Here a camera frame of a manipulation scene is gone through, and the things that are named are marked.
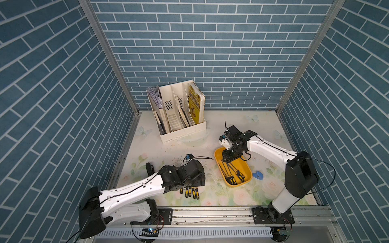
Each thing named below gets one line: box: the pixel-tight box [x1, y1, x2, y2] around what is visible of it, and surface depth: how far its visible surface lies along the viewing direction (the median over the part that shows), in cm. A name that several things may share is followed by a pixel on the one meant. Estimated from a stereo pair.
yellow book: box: [187, 82, 206, 125], surface depth 101 cm
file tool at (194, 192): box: [191, 186, 197, 199], surface depth 82 cm
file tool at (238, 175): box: [226, 162, 245, 183], surface depth 88 cm
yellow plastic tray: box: [213, 146, 253, 187], surface depth 90 cm
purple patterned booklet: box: [146, 85, 163, 109], surface depth 88 cm
